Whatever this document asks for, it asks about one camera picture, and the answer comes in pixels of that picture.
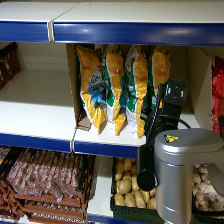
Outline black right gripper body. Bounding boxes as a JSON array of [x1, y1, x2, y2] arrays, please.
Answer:
[[136, 77, 188, 193]]

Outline yellow green crisps bag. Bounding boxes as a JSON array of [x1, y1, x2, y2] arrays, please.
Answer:
[[101, 44, 128, 137], [146, 45, 172, 112], [123, 44, 150, 140]]

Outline yellow crisps bag blue print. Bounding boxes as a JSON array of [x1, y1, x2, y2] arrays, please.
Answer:
[[75, 44, 109, 135]]

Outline red snack bag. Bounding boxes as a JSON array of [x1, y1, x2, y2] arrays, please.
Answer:
[[211, 55, 224, 138]]

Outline wide white shelf blue edge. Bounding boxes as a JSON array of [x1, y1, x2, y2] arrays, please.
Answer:
[[49, 1, 224, 47], [71, 105, 204, 160]]

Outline yellow potato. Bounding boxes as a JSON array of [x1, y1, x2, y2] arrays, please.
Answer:
[[114, 162, 125, 183], [124, 193, 137, 208], [122, 171, 133, 181], [130, 164, 139, 177], [116, 178, 133, 196], [122, 158, 134, 172], [146, 197, 158, 211], [130, 175, 141, 193], [114, 192, 126, 207], [134, 191, 147, 210]]

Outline white garlic pile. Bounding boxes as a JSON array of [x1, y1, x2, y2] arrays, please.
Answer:
[[192, 163, 224, 213]]

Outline open cardboard display box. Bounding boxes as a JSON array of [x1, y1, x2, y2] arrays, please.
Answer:
[[65, 43, 193, 133]]

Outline white shelf joint strip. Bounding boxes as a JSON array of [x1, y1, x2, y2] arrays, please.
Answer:
[[69, 138, 76, 154], [47, 21, 56, 43]]

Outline black potato crate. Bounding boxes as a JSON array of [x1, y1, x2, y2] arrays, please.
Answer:
[[109, 157, 161, 224]]

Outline black garlic crate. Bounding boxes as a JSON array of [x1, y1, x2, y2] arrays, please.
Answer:
[[190, 163, 224, 224]]

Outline narrow white shelf blue edge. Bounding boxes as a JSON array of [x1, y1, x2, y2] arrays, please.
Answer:
[[0, 69, 78, 154], [0, 1, 80, 43]]

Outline pink netted shallot bags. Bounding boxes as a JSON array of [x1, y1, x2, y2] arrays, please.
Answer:
[[6, 149, 84, 203]]

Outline brown plastic crate stack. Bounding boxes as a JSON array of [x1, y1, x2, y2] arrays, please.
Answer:
[[0, 145, 97, 224]]

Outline dark red packet tray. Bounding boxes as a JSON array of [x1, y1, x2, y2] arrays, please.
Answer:
[[0, 42, 21, 91]]

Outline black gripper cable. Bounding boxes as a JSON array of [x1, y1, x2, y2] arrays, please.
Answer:
[[175, 117, 193, 130]]

